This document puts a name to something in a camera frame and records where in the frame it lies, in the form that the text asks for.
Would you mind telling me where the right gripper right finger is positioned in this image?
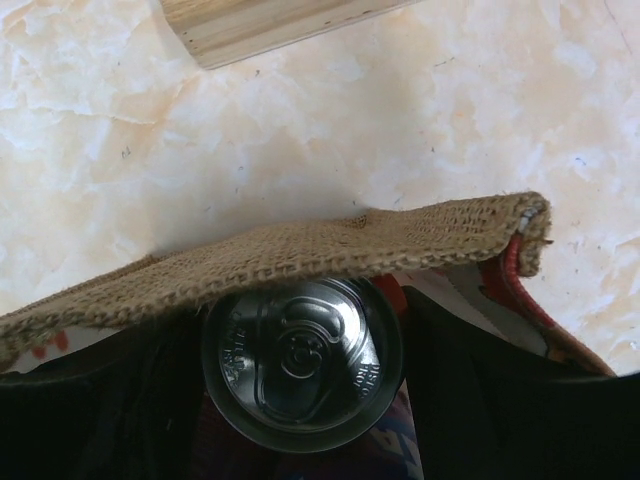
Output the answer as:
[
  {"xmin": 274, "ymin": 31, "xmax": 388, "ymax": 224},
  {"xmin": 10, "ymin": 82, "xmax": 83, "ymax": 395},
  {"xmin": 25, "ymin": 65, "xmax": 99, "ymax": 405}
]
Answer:
[{"xmin": 405, "ymin": 287, "xmax": 639, "ymax": 479}]

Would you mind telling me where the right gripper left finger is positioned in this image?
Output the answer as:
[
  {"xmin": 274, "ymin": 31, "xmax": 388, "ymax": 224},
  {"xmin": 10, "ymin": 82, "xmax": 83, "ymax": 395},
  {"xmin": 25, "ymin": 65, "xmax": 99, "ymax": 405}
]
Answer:
[{"xmin": 1, "ymin": 320, "xmax": 203, "ymax": 479}]

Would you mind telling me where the red soda can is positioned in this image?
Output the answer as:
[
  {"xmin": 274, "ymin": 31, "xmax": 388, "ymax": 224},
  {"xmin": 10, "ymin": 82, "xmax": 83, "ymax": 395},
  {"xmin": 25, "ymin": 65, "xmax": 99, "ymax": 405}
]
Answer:
[{"xmin": 201, "ymin": 278, "xmax": 404, "ymax": 454}]

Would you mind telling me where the burlap canvas bag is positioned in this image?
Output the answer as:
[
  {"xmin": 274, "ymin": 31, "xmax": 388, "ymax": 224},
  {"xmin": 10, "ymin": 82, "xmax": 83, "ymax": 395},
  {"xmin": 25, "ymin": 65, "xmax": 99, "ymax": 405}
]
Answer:
[{"xmin": 1, "ymin": 192, "xmax": 616, "ymax": 479}]

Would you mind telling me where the wooden clothes rack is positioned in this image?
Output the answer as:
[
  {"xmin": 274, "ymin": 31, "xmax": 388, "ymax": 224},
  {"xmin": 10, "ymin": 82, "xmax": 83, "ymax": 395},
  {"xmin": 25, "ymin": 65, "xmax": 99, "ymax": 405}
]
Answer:
[{"xmin": 161, "ymin": 0, "xmax": 409, "ymax": 70}]

